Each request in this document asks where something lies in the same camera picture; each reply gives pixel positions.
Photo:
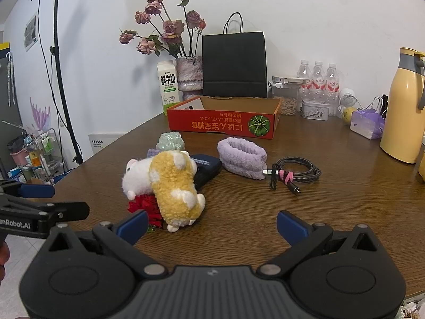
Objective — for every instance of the white green milk carton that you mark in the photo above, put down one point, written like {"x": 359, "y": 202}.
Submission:
{"x": 167, "y": 86}

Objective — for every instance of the black studio light stand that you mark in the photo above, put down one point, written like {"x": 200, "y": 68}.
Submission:
{"x": 61, "y": 83}

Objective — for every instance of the grey wall paper sheet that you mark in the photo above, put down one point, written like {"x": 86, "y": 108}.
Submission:
{"x": 31, "y": 31}

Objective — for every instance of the iridescent plastic bag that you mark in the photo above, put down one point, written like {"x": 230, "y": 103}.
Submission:
{"x": 169, "y": 141}

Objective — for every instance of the yellow white plush toy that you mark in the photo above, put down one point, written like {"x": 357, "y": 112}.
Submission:
{"x": 172, "y": 186}

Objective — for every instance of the purple white textured vase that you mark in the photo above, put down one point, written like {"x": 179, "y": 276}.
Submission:
{"x": 189, "y": 73}

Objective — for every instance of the white printed tin box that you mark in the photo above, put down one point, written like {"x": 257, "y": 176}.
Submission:
{"x": 315, "y": 111}

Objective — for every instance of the black paper bag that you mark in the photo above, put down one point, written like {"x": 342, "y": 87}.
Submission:
{"x": 234, "y": 63}

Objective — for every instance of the purple fluffy headband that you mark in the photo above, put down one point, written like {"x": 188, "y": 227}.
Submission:
{"x": 242, "y": 162}

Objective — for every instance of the crumpled paper scraps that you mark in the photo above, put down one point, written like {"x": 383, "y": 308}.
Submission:
{"x": 410, "y": 307}

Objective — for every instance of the purple coral decoration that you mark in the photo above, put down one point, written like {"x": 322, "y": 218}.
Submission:
{"x": 40, "y": 116}

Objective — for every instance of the purple plastic bag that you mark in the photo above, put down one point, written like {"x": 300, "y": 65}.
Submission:
{"x": 365, "y": 124}

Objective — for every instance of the clear container of seeds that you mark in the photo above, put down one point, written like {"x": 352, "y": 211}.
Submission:
{"x": 289, "y": 106}

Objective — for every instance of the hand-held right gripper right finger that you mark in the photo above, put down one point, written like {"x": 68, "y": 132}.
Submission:
{"x": 292, "y": 227}

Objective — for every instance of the person's left hand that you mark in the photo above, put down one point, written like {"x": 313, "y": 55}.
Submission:
{"x": 3, "y": 256}

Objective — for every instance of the dried pink rose bouquet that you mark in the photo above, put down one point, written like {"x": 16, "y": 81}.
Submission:
{"x": 171, "y": 28}

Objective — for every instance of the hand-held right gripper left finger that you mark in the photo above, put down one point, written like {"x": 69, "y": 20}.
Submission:
{"x": 136, "y": 226}

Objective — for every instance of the white round device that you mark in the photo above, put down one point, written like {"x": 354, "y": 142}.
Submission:
{"x": 347, "y": 94}

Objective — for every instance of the dark blue zip case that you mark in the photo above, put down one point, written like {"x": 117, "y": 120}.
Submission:
{"x": 207, "y": 172}

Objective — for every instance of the green pear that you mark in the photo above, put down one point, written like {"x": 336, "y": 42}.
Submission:
{"x": 348, "y": 114}

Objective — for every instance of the clear water bottle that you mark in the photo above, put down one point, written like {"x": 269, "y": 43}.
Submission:
{"x": 304, "y": 73}
{"x": 318, "y": 74}
{"x": 333, "y": 79}

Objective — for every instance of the white flat carton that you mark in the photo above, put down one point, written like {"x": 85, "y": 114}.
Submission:
{"x": 292, "y": 79}

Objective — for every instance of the red artificial rose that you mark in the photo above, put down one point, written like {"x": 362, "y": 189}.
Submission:
{"x": 146, "y": 206}

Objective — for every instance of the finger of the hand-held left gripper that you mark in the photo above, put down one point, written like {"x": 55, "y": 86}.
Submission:
{"x": 36, "y": 191}
{"x": 73, "y": 210}

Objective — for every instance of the pink trash bin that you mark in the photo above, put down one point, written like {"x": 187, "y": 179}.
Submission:
{"x": 18, "y": 154}

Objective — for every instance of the red cardboard box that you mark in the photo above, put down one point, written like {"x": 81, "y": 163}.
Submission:
{"x": 215, "y": 123}

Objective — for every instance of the yellow thermos jug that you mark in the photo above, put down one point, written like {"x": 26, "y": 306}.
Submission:
{"x": 401, "y": 113}

